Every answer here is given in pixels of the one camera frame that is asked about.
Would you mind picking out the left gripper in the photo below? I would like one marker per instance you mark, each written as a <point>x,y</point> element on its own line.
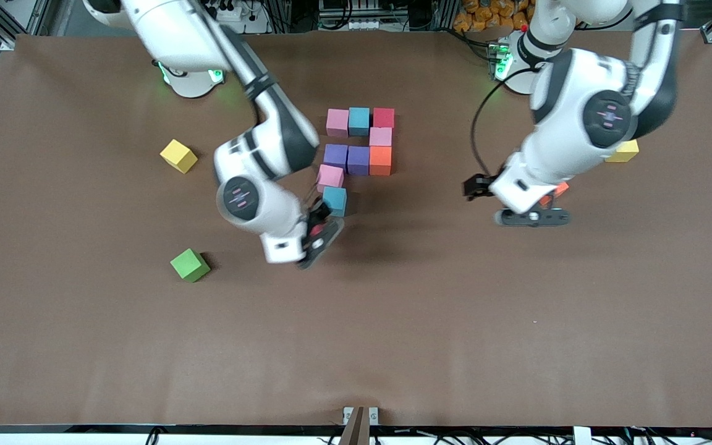
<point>477,185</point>

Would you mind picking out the pink foam cube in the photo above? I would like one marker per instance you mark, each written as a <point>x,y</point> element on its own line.
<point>330,178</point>
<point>337,122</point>
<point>380,136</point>

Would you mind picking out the blue foam cube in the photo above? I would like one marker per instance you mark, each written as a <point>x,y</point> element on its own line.
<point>335,201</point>
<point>358,120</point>

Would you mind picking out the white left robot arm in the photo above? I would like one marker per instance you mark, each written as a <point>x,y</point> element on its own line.
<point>603,117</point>

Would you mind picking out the red foam cube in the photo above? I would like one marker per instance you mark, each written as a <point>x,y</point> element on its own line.
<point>384,117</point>
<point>317,232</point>

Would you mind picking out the large table cover sheet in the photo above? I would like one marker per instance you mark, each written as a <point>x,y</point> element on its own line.
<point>356,346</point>

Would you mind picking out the green foam cube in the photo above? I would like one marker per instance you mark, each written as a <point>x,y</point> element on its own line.
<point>189,264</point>

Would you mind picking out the purple foam cube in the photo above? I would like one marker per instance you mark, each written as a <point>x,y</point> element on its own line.
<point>335,156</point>
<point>358,161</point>

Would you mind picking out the yellow foam cube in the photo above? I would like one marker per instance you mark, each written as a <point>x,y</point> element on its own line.
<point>625,151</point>
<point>178,156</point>

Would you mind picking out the orange lumpy bag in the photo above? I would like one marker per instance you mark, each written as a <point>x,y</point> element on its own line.
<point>479,15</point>

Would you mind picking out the white label tag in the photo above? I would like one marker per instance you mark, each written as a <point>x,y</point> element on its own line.
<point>581,436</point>

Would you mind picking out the white power strip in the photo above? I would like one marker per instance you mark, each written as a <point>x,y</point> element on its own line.
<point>248,13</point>

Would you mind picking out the grey electronics rack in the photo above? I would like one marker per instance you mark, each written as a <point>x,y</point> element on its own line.
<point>350,12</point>

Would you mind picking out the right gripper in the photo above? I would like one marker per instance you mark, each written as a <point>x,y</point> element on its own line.
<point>318,217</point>

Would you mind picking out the orange foam cube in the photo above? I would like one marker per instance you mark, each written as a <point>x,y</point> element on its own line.
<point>380,161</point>
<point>554,193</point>

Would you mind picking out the brown camera mount post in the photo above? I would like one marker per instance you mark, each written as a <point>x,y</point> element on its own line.
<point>355,431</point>

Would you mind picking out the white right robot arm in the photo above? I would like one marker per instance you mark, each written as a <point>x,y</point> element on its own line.
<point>269,154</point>

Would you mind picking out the small white bracket plates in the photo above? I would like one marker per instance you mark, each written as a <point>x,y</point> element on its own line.
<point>348,413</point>

